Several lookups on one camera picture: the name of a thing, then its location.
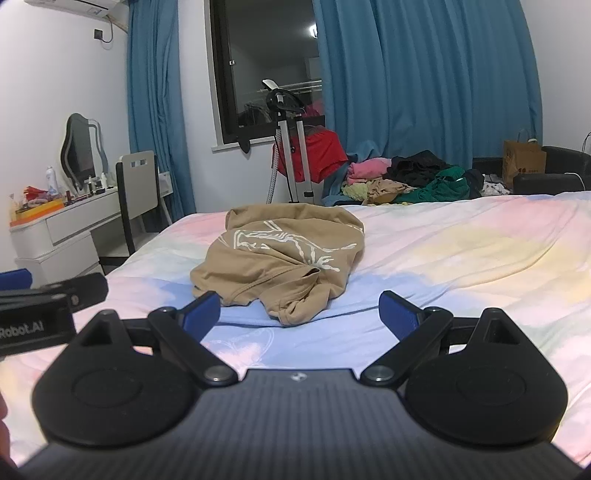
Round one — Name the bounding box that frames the green garment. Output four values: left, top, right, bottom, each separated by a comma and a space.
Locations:
397, 166, 472, 204

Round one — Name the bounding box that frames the tan printed t-shirt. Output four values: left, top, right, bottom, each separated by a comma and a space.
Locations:
191, 205, 365, 328

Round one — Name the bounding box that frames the black garment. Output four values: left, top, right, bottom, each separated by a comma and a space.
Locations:
383, 150, 451, 188

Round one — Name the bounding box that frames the beige garment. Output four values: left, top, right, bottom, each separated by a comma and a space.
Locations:
362, 179, 419, 206

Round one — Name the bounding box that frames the white air conditioner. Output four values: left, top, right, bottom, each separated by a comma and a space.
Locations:
23, 0, 130, 33

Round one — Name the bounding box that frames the white patterned cloth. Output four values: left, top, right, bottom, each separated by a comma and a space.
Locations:
482, 174, 512, 195

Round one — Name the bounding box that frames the bed with pastel sheet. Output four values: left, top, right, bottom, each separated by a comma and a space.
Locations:
0, 189, 591, 467

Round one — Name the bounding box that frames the wide blue curtain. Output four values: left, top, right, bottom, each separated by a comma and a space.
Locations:
313, 0, 543, 160

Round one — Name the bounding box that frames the red garment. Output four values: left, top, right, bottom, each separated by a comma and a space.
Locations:
276, 127, 349, 183

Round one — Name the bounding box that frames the white vanity desk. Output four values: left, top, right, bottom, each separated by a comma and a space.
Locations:
9, 187, 123, 287

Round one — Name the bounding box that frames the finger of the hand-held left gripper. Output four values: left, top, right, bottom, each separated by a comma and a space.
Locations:
0, 270, 32, 291
0, 273, 110, 311

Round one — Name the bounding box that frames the pink garment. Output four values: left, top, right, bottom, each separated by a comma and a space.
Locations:
347, 157, 392, 183

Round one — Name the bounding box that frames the white chair with black frame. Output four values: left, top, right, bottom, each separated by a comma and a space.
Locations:
115, 150, 169, 257

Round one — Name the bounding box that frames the narrow blue curtain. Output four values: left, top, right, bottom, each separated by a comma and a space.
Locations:
127, 0, 197, 227

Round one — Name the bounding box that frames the white metal stand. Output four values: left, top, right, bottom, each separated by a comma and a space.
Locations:
261, 79, 324, 204

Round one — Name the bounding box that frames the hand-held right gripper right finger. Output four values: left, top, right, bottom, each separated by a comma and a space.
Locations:
360, 291, 522, 388

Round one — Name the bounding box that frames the dark window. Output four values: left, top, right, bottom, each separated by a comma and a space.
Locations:
205, 0, 326, 148

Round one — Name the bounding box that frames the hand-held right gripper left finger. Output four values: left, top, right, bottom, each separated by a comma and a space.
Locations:
69, 292, 239, 388

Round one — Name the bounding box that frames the black sofa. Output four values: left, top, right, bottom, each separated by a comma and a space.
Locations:
473, 145, 591, 195

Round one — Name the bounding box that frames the wavy-framed vanity mirror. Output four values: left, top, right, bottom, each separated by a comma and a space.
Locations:
61, 113, 108, 190

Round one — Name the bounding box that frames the teal garment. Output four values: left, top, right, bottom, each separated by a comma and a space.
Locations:
322, 178, 356, 207

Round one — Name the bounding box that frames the orange box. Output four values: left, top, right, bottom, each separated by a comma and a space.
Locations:
10, 198, 65, 227

